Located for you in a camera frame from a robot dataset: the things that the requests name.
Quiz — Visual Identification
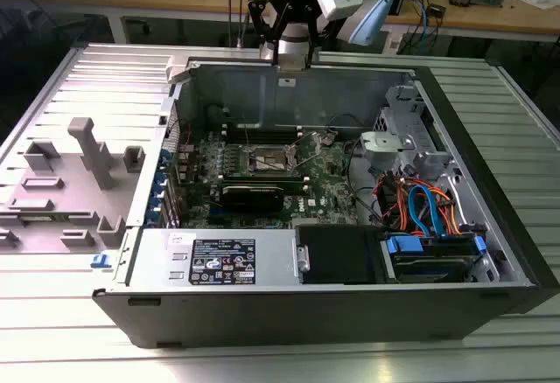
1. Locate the black graphics card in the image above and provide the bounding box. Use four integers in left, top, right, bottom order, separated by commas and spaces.
217, 185, 286, 214

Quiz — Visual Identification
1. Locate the black wire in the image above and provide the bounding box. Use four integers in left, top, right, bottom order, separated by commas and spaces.
344, 137, 387, 227

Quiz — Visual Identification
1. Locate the metal socket cover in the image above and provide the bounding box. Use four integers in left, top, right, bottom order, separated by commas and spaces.
283, 131, 323, 170

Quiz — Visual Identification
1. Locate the red and orange wire bundle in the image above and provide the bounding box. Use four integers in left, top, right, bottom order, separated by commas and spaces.
370, 171, 413, 231

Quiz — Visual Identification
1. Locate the pale grey plastic block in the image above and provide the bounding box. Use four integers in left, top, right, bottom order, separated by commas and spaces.
164, 55, 194, 86

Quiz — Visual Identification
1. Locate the black open PC case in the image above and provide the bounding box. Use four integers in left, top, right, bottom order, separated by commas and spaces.
91, 54, 560, 350

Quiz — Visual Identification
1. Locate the silver power supply with label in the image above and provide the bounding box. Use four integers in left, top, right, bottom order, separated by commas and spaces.
125, 226, 304, 289

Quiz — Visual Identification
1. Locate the grey parts rack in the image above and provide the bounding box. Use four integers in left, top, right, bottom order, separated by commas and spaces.
0, 116, 148, 255

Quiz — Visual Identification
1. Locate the thin blue cable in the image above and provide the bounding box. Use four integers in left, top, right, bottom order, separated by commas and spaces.
414, 0, 433, 48

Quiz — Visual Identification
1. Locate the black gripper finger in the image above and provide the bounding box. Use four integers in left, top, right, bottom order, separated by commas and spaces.
300, 3, 323, 70
247, 0, 291, 68

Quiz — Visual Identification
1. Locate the green motherboard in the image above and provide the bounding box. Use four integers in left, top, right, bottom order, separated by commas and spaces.
174, 129, 364, 229

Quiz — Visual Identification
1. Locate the black drive cover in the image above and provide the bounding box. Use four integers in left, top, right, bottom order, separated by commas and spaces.
294, 224, 387, 286

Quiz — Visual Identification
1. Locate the blue flat wire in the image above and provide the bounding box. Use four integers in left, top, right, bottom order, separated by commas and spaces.
408, 185, 444, 238

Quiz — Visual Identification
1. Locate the silver metal disk bay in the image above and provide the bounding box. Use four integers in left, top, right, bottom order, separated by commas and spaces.
359, 84, 461, 184

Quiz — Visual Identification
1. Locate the CPU socket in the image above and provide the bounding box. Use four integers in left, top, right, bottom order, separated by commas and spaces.
247, 143, 291, 174

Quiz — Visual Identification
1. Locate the square CPU chip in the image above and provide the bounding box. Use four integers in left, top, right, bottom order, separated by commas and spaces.
278, 55, 308, 72

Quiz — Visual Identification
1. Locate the hard disk in blue carrier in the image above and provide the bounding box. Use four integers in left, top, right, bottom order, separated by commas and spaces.
379, 232, 489, 284

